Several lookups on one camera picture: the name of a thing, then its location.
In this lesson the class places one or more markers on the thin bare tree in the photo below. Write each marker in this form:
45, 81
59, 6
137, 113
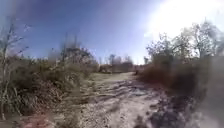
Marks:
4, 66

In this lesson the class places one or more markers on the dry grass and brush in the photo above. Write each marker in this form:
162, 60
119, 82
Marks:
36, 86

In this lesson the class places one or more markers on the pale stony dirt path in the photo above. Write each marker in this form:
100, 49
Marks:
113, 100

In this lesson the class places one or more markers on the distant row of trees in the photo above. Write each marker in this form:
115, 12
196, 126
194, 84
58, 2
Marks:
116, 65

